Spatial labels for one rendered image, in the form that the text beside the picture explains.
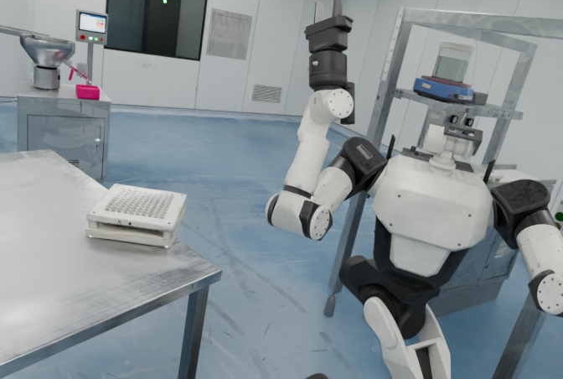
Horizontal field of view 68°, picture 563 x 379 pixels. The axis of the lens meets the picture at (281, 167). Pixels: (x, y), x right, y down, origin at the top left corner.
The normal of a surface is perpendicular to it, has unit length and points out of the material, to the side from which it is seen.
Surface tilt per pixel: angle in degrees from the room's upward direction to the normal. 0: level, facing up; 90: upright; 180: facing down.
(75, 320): 0
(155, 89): 90
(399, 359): 90
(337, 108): 66
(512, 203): 34
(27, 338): 0
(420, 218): 90
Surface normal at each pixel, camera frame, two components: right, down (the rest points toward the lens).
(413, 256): -0.30, 0.25
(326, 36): -0.71, -0.04
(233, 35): 0.51, 0.36
